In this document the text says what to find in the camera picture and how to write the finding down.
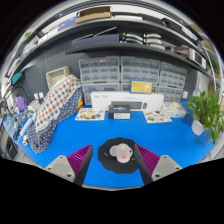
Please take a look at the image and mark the red blue checked cloth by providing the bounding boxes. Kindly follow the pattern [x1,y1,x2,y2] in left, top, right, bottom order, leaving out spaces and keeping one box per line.
[34,74,82,133]

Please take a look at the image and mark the yellow flat box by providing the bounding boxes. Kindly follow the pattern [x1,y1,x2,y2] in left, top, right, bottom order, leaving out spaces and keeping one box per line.
[129,79,154,95]

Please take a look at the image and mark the white woven basket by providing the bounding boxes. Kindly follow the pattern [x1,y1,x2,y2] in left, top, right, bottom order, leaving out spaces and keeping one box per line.
[45,65,71,90]

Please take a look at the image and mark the green potted plant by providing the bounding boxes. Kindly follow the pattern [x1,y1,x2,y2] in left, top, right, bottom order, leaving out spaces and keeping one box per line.
[186,89,224,143]

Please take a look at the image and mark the black fuzzy-face mouse pad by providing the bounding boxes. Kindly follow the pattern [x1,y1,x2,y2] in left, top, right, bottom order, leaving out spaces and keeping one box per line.
[97,136,143,175]

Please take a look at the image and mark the small black labelled box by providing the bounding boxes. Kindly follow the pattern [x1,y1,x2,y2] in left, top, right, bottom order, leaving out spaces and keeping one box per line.
[107,104,131,120]

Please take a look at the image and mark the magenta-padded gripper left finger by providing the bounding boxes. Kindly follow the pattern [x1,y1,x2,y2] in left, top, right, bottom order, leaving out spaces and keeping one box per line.
[44,144,94,187]

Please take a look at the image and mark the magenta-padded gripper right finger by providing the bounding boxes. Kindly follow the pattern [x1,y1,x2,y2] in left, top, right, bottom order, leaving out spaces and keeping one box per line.
[133,144,183,187]

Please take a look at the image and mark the clear plastic bag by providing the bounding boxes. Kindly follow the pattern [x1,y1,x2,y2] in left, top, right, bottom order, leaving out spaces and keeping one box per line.
[160,101,188,119]

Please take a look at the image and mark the purple plastic bag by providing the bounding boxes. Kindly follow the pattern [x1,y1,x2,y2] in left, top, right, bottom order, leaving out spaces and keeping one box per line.
[13,95,28,114]

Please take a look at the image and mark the pale pink computer mouse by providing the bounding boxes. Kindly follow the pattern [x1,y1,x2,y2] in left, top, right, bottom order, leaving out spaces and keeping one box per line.
[109,142,134,164]

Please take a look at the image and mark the long white keyboard box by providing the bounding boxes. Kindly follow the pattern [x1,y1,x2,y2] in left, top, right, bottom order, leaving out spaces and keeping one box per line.
[90,92,165,112]

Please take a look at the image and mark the navy polka-dot cloth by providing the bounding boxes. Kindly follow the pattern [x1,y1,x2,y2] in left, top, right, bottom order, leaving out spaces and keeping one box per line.
[26,87,84,154]

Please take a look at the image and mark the colourful printed leaflet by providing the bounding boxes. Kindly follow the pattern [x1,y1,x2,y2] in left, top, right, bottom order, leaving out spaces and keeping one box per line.
[74,107,106,122]
[143,110,173,125]

